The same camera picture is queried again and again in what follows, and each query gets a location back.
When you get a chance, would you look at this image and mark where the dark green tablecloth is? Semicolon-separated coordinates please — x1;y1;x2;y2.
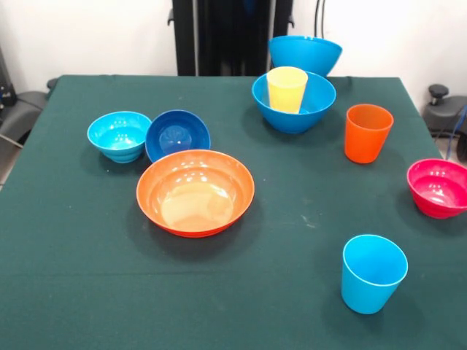
0;74;467;350

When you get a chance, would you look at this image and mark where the black equipment base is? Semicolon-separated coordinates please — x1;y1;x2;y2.
0;47;49;147
422;83;467;138

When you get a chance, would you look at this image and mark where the orange plastic cup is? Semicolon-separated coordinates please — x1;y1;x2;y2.
344;104;395;164

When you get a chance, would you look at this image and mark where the pink plastic bowl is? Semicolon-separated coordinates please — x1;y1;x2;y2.
406;157;467;219

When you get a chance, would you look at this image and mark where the light blue plastic cup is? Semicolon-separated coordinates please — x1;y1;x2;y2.
340;234;409;315

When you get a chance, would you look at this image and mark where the large orange plastic bowl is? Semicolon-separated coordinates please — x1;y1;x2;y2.
136;149;255;238

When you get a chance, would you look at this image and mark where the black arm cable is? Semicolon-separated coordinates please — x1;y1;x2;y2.
314;0;330;40

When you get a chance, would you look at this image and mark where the small cyan plastic bowl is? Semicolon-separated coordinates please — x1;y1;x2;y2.
86;111;153;164

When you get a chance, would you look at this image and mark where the yellow plastic cup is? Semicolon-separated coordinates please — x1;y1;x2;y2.
266;66;309;114

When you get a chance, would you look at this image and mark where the dark blue plastic bowl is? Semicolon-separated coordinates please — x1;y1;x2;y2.
144;109;212;164

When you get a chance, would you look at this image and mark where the large blue plastic bowl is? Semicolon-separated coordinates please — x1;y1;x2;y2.
268;35;344;78
251;71;338;134

